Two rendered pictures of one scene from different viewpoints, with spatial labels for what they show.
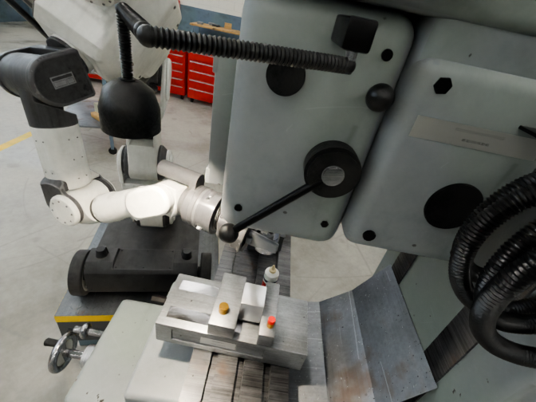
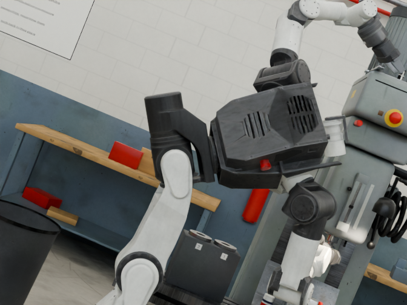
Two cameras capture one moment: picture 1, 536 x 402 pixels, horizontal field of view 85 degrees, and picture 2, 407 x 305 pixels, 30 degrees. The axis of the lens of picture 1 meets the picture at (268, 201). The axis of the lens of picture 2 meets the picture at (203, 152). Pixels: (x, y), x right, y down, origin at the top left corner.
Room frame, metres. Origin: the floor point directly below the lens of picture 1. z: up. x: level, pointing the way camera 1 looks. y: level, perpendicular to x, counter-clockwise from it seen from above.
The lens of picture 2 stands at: (0.70, 2.79, 1.52)
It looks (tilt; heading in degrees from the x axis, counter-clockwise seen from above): 3 degrees down; 276
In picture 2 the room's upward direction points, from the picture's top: 23 degrees clockwise
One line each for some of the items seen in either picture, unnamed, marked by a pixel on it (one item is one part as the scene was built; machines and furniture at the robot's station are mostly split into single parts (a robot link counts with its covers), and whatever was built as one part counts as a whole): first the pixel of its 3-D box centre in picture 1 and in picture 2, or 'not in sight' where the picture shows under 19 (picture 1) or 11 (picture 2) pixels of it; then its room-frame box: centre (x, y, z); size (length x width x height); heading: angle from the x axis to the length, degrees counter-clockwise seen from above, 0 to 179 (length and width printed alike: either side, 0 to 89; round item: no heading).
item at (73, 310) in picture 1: (157, 275); not in sight; (1.11, 0.54, 0.20); 0.78 x 0.68 x 0.40; 15
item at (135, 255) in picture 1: (155, 223); not in sight; (1.11, 0.54, 0.59); 0.64 x 0.52 x 0.33; 15
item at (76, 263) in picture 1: (83, 272); not in sight; (0.81, 0.73, 0.50); 0.20 x 0.05 x 0.20; 15
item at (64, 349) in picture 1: (75, 353); not in sight; (0.43, 0.48, 0.62); 0.16 x 0.12 x 0.12; 93
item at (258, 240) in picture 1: (262, 243); not in sight; (0.42, -0.01, 1.23); 0.06 x 0.02 x 0.03; 75
